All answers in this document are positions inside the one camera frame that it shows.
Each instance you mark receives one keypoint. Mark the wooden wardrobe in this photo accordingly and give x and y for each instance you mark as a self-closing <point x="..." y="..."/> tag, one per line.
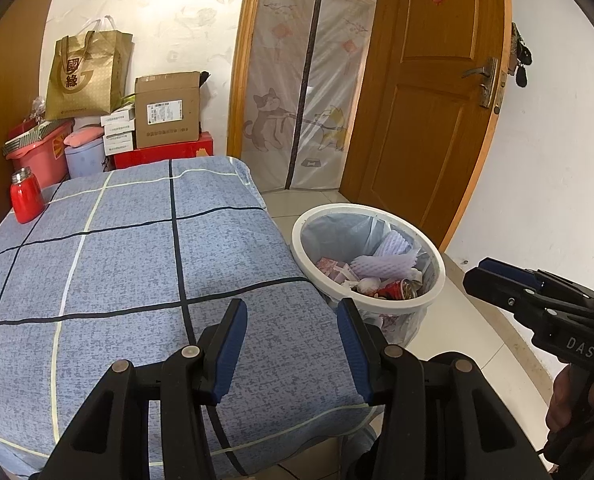
<point x="7" y="60"/>

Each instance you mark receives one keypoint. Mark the red thermos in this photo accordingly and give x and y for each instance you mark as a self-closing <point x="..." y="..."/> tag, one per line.
<point x="27" y="197"/>

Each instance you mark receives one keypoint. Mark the purple white milk carton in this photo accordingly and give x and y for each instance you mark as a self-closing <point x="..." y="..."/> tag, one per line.
<point x="333" y="269"/>

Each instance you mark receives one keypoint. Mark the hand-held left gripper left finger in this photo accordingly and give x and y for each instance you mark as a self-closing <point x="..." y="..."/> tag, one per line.
<point x="232" y="355"/>

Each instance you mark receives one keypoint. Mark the lavender bucket pink lid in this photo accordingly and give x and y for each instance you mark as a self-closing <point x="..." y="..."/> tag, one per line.
<point x="86" y="155"/>

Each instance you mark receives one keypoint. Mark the cat print screen curtain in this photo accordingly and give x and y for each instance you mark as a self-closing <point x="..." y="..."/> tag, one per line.
<point x="297" y="85"/>

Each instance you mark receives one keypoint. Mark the bunch of keys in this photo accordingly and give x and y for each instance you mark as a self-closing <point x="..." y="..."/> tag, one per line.
<point x="521" y="57"/>

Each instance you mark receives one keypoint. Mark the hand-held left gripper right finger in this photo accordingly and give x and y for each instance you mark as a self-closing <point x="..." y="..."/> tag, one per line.
<point x="354" y="355"/>

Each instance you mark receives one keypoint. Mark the person's right hand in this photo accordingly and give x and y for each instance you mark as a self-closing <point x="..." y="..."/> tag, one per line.
<point x="567" y="400"/>

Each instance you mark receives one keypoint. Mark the striped tray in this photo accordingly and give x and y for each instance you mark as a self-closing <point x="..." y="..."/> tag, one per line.
<point x="34" y="136"/>

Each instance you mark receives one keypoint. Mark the translucent bin liner bag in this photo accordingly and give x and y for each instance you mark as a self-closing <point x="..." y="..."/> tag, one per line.
<point x="337" y="235"/>

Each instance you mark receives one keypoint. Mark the white waste bin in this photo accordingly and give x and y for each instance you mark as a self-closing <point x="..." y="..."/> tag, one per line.
<point x="302" y="255"/>

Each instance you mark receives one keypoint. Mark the red gift box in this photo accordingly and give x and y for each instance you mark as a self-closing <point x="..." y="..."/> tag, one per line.
<point x="167" y="152"/>

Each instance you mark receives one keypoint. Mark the gold paper bag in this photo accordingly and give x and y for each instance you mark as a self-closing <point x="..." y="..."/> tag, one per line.
<point x="84" y="80"/>

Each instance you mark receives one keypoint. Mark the cardboard box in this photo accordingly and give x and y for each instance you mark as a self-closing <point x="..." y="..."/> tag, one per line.
<point x="169" y="110"/>

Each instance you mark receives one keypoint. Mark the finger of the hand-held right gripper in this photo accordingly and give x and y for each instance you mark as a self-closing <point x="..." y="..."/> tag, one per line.
<point x="507" y="295"/>
<point x="514" y="271"/>

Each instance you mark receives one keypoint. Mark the blue checked tablecloth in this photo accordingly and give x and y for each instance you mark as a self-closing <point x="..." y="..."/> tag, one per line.
<point x="127" y="270"/>

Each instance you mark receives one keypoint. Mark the wooden door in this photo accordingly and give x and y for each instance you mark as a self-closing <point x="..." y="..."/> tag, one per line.
<point x="427" y="125"/>

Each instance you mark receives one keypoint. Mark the red plastic tub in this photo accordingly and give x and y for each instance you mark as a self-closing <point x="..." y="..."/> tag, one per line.
<point x="47" y="165"/>

